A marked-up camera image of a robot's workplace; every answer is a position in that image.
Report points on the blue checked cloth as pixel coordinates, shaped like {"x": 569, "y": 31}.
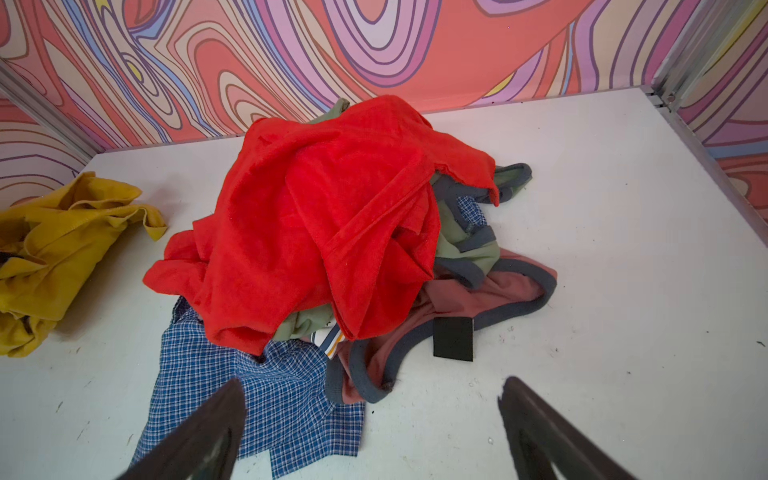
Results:
{"x": 288, "y": 413}

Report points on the aluminium frame left post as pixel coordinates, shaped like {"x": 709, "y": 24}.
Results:
{"x": 35, "y": 105}

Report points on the red cloth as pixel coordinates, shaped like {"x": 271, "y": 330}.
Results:
{"x": 222, "y": 266}

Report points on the yellow cloth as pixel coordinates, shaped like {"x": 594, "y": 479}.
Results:
{"x": 51, "y": 245}

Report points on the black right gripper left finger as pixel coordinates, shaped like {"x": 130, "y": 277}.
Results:
{"x": 204, "y": 446}

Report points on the green cloth with grey trim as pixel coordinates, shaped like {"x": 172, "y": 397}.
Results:
{"x": 465, "y": 240}

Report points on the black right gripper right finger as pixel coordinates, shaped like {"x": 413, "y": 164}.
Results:
{"x": 544, "y": 444}

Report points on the pink cloth with grey trim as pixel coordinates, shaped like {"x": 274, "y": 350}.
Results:
{"x": 446, "y": 312}

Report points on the aluminium frame corner post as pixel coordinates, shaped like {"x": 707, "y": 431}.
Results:
{"x": 714, "y": 27}

